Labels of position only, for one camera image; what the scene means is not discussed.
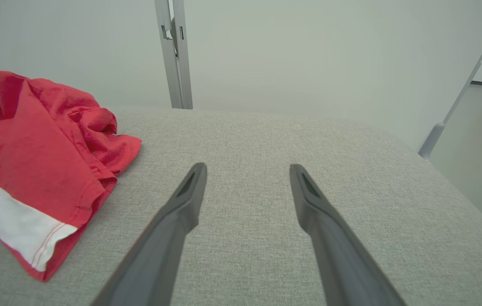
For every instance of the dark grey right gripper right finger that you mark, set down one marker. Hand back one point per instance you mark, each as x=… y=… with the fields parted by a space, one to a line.
x=343 y=255

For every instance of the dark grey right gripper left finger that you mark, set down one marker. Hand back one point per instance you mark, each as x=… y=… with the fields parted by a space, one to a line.
x=160 y=246

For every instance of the red white-lined tank top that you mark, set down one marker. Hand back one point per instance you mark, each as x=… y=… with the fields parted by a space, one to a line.
x=32 y=161

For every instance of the grey metal partition post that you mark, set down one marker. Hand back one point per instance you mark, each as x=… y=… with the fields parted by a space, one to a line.
x=177 y=72
x=432 y=138

